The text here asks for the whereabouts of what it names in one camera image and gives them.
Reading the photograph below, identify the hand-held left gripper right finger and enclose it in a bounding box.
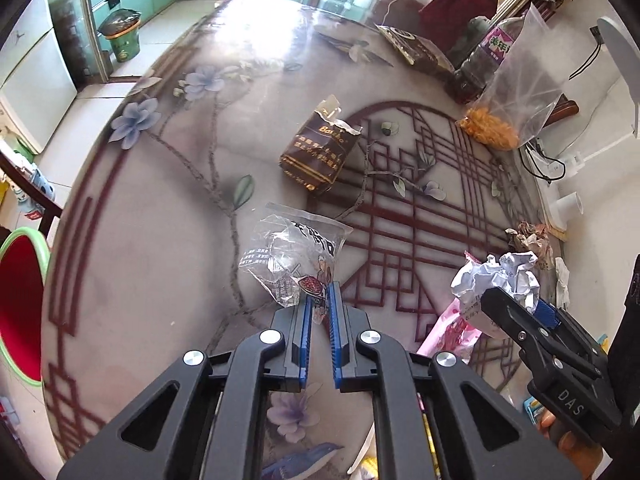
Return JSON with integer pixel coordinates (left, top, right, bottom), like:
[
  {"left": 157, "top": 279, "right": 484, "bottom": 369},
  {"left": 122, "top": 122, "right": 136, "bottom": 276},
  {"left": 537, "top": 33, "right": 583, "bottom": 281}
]
[{"left": 327, "top": 280, "right": 553, "bottom": 480}]

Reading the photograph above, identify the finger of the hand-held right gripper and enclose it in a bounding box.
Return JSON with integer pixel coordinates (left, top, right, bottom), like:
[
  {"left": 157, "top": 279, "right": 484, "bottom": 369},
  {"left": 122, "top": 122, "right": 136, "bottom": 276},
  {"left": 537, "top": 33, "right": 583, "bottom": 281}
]
[
  {"left": 535, "top": 299, "right": 609, "bottom": 362},
  {"left": 480, "top": 287, "right": 603, "bottom": 391}
]

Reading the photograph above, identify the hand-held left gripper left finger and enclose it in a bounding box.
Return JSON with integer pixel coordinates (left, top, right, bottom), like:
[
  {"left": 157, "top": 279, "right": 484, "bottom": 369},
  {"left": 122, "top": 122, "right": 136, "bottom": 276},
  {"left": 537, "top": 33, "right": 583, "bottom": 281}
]
[{"left": 57, "top": 300, "right": 315, "bottom": 480}]

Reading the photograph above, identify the white paper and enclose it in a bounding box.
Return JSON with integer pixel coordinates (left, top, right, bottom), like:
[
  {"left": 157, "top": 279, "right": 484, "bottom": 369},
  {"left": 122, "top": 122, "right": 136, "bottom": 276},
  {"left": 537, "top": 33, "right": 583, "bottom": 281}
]
[{"left": 450, "top": 251, "right": 541, "bottom": 321}]

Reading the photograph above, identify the pink snack box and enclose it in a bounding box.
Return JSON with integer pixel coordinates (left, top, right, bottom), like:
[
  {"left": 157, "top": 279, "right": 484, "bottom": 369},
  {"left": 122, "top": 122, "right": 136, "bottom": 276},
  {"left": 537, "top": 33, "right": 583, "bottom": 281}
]
[{"left": 416, "top": 295, "right": 488, "bottom": 366}]

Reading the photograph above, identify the brown paper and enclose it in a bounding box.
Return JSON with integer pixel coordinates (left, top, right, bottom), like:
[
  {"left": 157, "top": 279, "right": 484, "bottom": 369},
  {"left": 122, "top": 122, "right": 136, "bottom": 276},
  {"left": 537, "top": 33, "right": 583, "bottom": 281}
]
[{"left": 505, "top": 220, "right": 553, "bottom": 266}]

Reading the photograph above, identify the clear plastic wrapper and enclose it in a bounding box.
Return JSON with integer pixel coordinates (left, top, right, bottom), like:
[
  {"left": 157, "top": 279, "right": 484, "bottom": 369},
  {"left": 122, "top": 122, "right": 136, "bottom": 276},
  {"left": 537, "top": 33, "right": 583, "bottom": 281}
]
[{"left": 239, "top": 202, "right": 353, "bottom": 311}]

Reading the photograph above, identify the brown cigarette packet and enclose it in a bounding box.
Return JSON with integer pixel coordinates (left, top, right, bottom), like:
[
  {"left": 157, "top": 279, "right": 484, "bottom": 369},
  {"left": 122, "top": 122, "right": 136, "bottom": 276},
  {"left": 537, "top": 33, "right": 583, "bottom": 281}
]
[{"left": 278, "top": 95, "right": 363, "bottom": 196}]

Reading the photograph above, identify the red bucket with green rim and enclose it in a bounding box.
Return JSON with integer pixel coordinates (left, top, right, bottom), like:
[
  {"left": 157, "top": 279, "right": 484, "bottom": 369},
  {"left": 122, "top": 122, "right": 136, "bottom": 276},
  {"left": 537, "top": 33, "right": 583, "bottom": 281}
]
[{"left": 0, "top": 227, "right": 51, "bottom": 387}]

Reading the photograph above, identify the person's right hand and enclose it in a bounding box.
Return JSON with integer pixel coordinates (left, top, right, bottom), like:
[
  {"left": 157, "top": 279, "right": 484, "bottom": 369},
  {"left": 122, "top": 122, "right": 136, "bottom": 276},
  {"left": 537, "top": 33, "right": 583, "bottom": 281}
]
[{"left": 539, "top": 407, "right": 606, "bottom": 480}]

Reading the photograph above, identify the white tissue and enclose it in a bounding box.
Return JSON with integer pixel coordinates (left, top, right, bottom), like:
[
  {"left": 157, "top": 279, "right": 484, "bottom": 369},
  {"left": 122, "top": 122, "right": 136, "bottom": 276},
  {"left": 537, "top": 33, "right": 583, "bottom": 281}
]
[{"left": 552, "top": 257, "right": 571, "bottom": 311}]

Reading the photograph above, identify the teal box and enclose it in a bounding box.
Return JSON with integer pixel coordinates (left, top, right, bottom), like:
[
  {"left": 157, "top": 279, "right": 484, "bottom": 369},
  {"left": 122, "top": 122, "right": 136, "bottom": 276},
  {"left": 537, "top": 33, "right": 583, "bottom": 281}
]
[{"left": 522, "top": 397, "right": 548, "bottom": 426}]

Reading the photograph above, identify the plain dark wooden chair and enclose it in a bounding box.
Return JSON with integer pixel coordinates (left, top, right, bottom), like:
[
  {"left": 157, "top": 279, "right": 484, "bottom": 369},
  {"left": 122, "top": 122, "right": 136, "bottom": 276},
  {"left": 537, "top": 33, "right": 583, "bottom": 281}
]
[{"left": 550, "top": 92, "right": 580, "bottom": 121}]

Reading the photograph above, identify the zip bag of orange snacks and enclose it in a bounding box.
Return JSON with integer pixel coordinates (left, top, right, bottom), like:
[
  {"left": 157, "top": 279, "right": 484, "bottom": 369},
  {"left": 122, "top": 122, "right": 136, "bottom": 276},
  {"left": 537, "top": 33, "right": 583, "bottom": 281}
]
[{"left": 455, "top": 7, "right": 576, "bottom": 152}]

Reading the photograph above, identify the dark drink bottle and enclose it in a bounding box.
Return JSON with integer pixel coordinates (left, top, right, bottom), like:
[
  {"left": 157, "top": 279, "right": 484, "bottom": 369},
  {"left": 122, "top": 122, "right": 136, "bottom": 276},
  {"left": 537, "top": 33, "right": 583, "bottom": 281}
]
[{"left": 452, "top": 17, "right": 526, "bottom": 103}]

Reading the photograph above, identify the black snack bag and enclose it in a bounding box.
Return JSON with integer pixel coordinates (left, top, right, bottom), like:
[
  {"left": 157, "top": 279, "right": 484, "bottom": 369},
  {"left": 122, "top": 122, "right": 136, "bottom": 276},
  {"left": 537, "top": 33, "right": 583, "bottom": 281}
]
[{"left": 375, "top": 24, "right": 456, "bottom": 73}]

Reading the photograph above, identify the blue pack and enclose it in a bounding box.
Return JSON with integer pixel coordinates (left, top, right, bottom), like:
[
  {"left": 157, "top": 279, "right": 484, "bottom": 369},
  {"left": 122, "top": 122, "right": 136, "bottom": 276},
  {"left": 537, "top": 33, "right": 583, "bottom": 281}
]
[{"left": 27, "top": 172, "right": 57, "bottom": 207}]

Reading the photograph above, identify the maroon garment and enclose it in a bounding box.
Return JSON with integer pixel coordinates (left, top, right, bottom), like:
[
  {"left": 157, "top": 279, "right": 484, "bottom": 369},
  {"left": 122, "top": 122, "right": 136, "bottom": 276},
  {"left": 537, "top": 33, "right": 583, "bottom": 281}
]
[{"left": 419, "top": 0, "right": 506, "bottom": 48}]

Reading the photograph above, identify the carved dark wooden chair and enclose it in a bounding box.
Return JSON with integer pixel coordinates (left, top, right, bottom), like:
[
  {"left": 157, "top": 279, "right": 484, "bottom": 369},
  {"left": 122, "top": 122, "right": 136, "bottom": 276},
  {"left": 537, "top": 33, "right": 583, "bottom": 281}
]
[{"left": 0, "top": 152, "right": 63, "bottom": 221}]

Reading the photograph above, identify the green kitchen waste bin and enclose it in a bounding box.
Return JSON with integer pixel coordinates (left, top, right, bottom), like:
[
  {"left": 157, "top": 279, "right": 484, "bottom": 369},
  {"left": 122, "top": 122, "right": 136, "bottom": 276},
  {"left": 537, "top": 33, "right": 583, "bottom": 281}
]
[{"left": 97, "top": 8, "right": 142, "bottom": 62}]

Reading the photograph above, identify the white fridge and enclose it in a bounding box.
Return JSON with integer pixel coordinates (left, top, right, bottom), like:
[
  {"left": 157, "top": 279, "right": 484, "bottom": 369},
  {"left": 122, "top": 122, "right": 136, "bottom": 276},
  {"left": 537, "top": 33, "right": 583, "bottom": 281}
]
[{"left": 0, "top": 0, "right": 78, "bottom": 156}]

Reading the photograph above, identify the glass sliding door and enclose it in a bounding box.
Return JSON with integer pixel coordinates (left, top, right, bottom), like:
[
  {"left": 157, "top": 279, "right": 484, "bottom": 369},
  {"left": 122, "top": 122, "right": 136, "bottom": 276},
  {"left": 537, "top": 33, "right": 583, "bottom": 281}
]
[{"left": 47, "top": 0, "right": 113, "bottom": 81}]

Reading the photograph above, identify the white wall cable trunking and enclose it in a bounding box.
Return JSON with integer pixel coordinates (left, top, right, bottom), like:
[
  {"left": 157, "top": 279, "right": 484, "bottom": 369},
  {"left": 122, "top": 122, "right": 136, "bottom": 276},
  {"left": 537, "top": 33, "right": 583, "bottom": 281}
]
[{"left": 570, "top": 16, "right": 640, "bottom": 166}]

